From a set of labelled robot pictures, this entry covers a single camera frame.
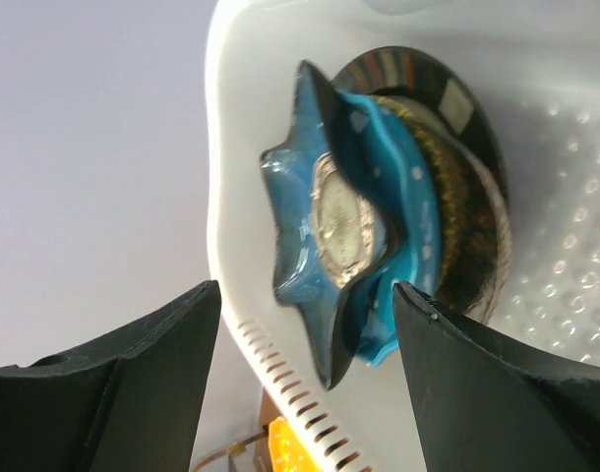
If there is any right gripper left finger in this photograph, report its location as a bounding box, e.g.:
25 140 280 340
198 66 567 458
0 281 221 471

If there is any black rimmed cream plate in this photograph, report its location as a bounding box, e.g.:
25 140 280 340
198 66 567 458
332 46 509 213

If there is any white plastic bin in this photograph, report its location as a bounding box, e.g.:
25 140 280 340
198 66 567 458
206 1 600 471

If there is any dark blue scalloped plate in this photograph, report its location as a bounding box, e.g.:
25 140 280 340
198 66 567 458
260 61 403 390

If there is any yellow woven pattern plate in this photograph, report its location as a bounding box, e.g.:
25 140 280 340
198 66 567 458
373 95 511 325

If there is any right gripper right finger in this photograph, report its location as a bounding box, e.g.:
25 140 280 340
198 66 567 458
393 282 600 472

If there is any bright blue dotted plate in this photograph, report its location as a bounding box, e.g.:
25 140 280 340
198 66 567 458
337 92 443 367

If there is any orange dotted plate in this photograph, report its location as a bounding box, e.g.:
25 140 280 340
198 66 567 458
268 417 320 472

